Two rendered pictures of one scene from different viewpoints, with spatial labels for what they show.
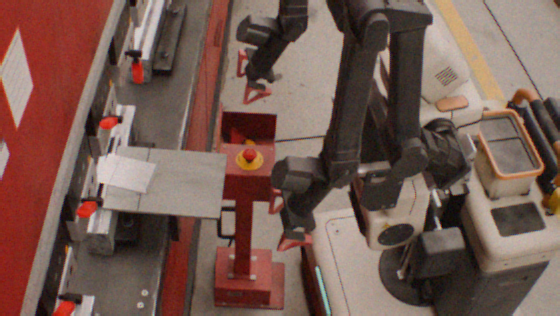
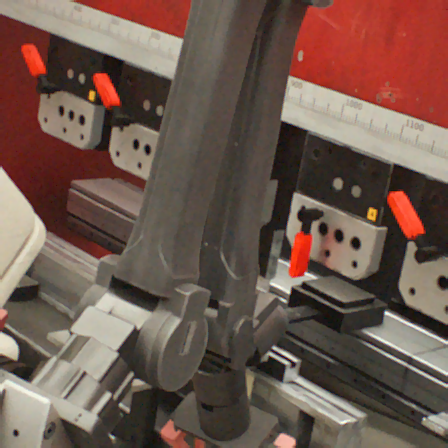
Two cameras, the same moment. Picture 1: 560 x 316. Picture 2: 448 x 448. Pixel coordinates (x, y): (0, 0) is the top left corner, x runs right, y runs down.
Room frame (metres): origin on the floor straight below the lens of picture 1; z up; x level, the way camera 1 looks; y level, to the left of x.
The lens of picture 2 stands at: (2.07, -0.82, 1.66)
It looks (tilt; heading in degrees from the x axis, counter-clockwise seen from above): 17 degrees down; 134
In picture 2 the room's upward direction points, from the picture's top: 10 degrees clockwise
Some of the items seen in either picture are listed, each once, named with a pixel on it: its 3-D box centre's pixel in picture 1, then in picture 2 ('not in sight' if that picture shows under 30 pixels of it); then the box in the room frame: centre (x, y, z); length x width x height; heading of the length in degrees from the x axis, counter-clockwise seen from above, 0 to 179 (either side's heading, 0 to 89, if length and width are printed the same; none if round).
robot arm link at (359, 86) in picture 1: (352, 92); not in sight; (0.88, -0.13, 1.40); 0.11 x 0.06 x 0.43; 15
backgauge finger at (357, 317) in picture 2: not in sight; (307, 307); (0.95, 0.55, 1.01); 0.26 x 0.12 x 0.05; 90
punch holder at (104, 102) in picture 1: (86, 106); (252, 161); (0.93, 0.38, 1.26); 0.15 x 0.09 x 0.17; 0
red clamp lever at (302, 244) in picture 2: (134, 66); (305, 242); (1.11, 0.32, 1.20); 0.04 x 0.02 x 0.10; 90
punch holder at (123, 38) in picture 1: (107, 40); (355, 204); (1.13, 0.38, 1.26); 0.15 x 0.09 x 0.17; 0
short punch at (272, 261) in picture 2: not in sight; (249, 250); (0.96, 0.38, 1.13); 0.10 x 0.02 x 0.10; 0
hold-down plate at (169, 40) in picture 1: (170, 37); not in sight; (1.56, 0.33, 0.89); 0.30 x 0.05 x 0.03; 0
